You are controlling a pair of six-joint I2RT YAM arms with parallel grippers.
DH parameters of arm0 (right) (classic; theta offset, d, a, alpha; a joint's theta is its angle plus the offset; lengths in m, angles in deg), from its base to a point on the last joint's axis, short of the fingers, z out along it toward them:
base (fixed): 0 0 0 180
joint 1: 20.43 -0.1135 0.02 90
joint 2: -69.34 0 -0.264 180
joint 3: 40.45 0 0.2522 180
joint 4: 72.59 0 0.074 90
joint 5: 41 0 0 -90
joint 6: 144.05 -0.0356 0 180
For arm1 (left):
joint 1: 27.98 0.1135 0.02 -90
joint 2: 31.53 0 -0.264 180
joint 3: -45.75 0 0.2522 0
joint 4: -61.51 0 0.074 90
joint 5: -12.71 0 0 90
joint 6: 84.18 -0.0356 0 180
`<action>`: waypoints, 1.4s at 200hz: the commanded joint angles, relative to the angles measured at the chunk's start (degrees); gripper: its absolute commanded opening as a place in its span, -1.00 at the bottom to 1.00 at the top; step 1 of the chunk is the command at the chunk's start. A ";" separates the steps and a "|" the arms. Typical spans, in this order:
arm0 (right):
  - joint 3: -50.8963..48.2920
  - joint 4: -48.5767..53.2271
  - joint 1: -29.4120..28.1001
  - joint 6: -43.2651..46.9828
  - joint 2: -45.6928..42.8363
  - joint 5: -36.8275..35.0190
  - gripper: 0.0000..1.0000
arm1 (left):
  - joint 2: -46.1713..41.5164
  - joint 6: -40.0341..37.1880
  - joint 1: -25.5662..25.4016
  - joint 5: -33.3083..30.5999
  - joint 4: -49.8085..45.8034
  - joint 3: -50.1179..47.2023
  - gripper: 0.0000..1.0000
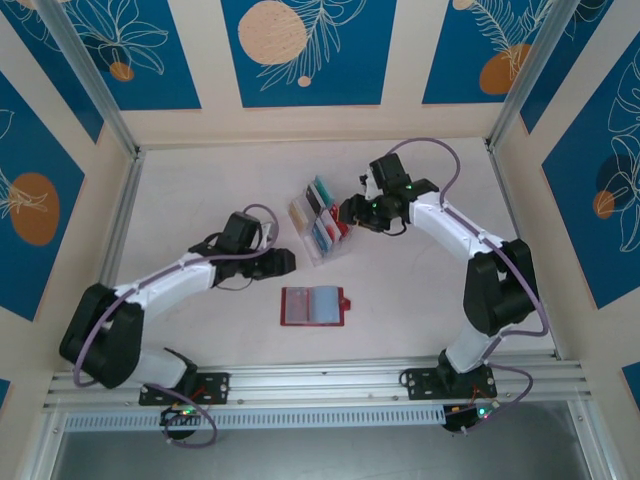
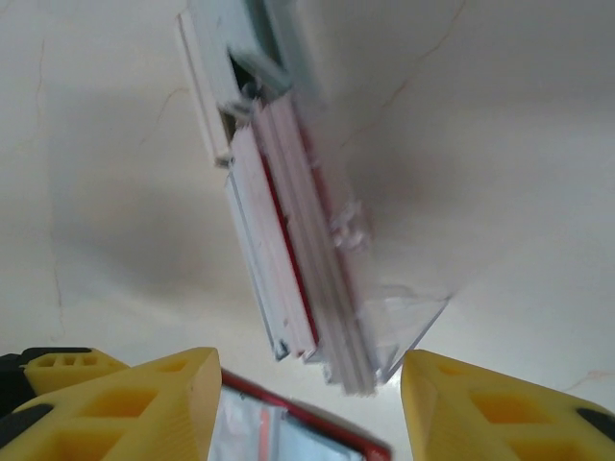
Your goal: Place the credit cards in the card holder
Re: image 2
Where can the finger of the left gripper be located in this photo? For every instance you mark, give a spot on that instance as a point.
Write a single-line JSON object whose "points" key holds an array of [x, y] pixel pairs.
{"points": [[62, 367]]}

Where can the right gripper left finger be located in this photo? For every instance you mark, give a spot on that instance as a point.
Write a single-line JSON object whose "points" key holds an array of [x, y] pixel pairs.
{"points": [[120, 418]]}

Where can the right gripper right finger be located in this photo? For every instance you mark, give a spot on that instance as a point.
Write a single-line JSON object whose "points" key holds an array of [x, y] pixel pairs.
{"points": [[504, 422]]}

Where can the clear acrylic card stand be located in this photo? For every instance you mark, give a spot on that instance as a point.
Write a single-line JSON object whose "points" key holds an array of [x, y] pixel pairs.
{"points": [[403, 326]]}

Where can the red leather card holder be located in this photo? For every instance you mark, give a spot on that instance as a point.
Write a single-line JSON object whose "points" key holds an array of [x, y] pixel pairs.
{"points": [[288, 432]]}

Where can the white and blue credit card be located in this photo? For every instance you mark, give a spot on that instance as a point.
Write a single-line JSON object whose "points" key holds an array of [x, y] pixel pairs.
{"points": [[259, 240]]}

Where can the plain red credit card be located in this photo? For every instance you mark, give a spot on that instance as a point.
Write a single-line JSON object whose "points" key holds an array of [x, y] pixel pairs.
{"points": [[288, 249]]}

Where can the teal credit card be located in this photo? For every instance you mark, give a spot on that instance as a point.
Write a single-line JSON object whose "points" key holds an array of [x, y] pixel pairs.
{"points": [[283, 38]]}

